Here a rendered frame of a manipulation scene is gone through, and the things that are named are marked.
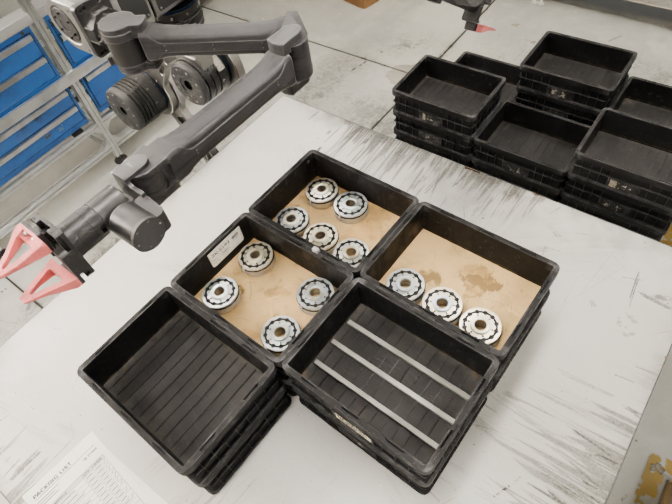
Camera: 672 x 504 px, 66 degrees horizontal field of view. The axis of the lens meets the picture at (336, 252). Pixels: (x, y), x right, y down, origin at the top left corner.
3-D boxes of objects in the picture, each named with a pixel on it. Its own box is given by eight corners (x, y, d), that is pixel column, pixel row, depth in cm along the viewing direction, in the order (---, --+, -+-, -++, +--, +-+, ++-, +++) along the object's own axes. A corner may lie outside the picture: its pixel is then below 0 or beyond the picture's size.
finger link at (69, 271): (43, 320, 76) (94, 276, 80) (13, 295, 70) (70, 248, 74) (18, 298, 79) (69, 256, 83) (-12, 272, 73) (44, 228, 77)
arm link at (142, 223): (158, 188, 89) (138, 150, 82) (204, 215, 84) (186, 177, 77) (103, 234, 84) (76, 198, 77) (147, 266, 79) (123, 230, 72)
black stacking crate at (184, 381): (98, 389, 134) (75, 372, 125) (183, 307, 146) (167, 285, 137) (201, 489, 117) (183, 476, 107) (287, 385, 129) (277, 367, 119)
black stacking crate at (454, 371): (289, 385, 129) (279, 366, 119) (360, 300, 141) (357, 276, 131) (426, 488, 111) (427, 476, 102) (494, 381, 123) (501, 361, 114)
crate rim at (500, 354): (357, 279, 133) (356, 274, 131) (421, 204, 145) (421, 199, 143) (501, 364, 115) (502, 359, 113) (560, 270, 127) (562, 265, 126)
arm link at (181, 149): (295, 71, 106) (285, 20, 98) (317, 78, 104) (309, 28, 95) (135, 205, 88) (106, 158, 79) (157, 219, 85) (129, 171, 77)
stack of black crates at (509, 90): (434, 118, 279) (435, 81, 261) (461, 87, 292) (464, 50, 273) (504, 142, 262) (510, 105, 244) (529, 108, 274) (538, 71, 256)
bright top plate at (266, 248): (231, 262, 147) (230, 261, 147) (252, 237, 152) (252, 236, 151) (259, 276, 143) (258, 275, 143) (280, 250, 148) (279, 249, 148)
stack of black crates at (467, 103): (393, 164, 262) (390, 90, 226) (424, 129, 275) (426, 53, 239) (464, 194, 245) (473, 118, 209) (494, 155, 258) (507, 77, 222)
